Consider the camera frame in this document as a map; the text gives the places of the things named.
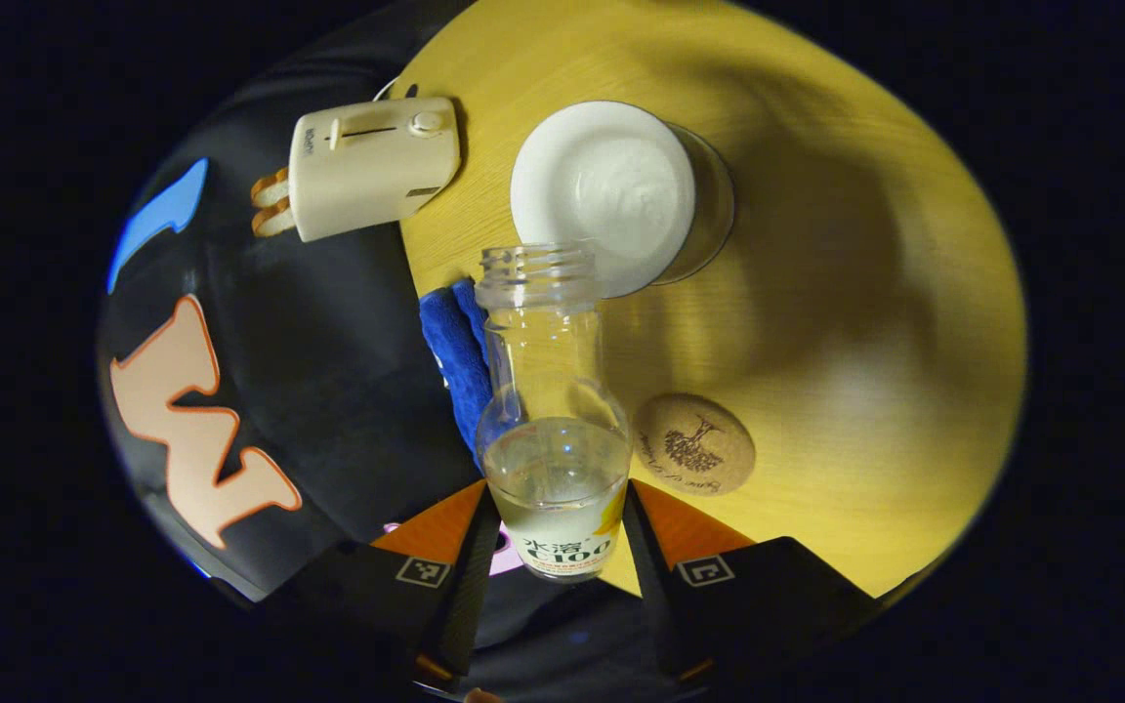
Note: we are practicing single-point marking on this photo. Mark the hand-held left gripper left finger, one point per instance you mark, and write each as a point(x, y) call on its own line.
point(470, 576)

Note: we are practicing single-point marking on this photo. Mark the brown toast slice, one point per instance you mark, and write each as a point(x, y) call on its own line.
point(272, 221)
point(270, 187)

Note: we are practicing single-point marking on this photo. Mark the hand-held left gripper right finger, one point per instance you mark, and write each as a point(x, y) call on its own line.
point(650, 576)

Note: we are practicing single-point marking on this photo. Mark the clear plastic water bottle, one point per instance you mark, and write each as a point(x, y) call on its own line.
point(553, 469)

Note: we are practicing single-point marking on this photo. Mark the white toaster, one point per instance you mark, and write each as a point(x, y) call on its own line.
point(377, 166)

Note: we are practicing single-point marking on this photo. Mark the round cork coaster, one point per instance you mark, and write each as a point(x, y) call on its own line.
point(694, 444)

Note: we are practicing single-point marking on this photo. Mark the blue folded towel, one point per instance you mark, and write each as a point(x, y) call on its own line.
point(450, 361)

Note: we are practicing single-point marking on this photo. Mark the black backdrop cloth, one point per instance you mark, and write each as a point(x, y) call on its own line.
point(328, 371)

